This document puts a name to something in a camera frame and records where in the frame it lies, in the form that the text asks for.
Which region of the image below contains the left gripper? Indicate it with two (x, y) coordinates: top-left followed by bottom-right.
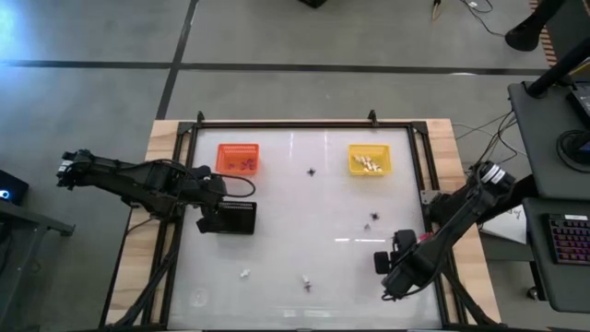
(186, 164), (230, 235)

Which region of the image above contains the black plastic basket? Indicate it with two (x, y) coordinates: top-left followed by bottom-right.
(216, 200), (258, 235)

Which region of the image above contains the orange plastic basket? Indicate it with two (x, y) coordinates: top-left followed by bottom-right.
(215, 142), (261, 175)

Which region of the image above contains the yellow plastic basket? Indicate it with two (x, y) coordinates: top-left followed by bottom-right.
(348, 143), (393, 177)

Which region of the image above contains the white paper sheet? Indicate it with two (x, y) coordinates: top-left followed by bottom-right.
(478, 202), (529, 245)

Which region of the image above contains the grey side desk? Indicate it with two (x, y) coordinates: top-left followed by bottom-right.
(506, 80), (590, 200)
(522, 196), (590, 314)

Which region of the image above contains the backlit black keyboard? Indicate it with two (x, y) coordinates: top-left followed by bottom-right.
(547, 212), (590, 267)

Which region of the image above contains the dark grey metal stand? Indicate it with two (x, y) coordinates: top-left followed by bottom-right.
(0, 200), (77, 332)

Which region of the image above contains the black box with blue light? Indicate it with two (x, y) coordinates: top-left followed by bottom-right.
(0, 169), (30, 207)

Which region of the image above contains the black round desk device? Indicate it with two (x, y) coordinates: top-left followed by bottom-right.
(555, 128), (590, 162)

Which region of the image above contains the black laptop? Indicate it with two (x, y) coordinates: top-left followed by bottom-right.
(567, 85), (590, 119)

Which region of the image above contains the wooden slatted panel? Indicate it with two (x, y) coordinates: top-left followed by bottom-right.
(528, 0), (560, 68)

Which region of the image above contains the black left camera cable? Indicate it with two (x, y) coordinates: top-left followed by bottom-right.
(214, 172), (257, 199)

